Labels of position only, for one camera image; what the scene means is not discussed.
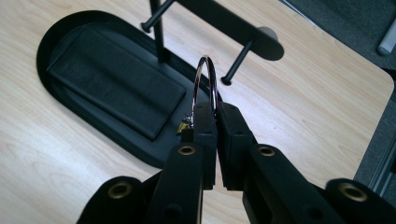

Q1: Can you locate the black metal jewelry stand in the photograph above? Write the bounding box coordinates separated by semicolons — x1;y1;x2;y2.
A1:
35;0;286;169

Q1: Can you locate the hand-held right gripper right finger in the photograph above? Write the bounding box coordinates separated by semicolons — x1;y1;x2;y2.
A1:
218;102;347;224

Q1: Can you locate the grey metal tube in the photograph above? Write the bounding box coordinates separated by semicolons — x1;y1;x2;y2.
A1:
376;18;396;57

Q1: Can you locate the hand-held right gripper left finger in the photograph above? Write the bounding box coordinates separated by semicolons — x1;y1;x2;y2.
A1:
144;102;218;224

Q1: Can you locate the silver metal ring with charm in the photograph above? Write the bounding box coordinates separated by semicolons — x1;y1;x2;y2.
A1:
177;55;219;135

